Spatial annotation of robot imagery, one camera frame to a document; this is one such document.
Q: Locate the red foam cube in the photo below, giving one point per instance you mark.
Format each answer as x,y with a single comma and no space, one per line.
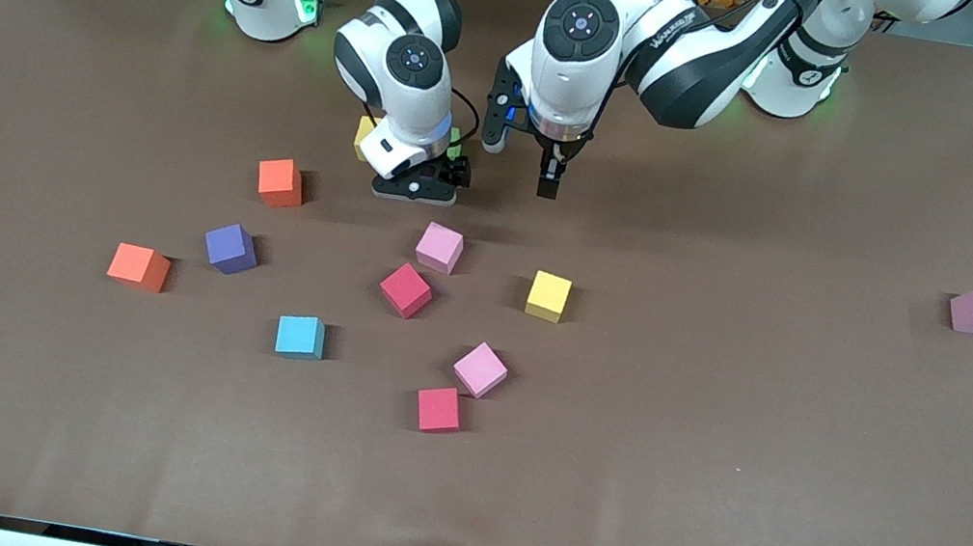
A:
406,290
438,409

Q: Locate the yellow foam cube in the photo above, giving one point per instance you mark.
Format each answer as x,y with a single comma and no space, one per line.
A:
362,136
548,297

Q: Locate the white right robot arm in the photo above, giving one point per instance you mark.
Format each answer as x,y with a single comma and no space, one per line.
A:
415,106

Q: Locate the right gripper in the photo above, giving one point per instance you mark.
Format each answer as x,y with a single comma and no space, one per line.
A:
454,172

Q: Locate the green foam cube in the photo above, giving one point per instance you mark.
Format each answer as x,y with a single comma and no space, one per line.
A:
455,146

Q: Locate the purple foam cube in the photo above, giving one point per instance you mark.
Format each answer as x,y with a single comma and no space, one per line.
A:
231,248

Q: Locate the pink foam cube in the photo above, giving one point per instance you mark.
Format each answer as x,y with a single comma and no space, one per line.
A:
439,247
480,370

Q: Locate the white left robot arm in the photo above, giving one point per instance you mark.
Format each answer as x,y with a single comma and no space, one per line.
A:
575,82

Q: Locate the orange foam cube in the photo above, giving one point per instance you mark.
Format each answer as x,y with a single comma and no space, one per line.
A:
280,183
139,267

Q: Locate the cyan foam cube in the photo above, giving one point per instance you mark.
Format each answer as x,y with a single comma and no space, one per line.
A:
301,336

